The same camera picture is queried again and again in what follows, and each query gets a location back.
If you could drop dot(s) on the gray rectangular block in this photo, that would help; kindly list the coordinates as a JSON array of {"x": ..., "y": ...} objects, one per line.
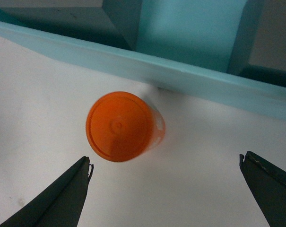
[{"x": 259, "y": 50}]

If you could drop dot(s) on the orange plastic cylinder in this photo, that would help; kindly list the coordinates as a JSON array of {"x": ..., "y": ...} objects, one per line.
[{"x": 121, "y": 126}]

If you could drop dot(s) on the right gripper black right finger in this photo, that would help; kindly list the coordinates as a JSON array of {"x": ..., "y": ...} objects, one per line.
[{"x": 267, "y": 183}]

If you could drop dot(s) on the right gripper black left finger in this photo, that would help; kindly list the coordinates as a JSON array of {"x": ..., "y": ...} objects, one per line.
[{"x": 61, "y": 203}]

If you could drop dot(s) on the light blue plastic box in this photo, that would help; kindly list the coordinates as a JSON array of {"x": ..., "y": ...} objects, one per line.
[{"x": 246, "y": 94}]

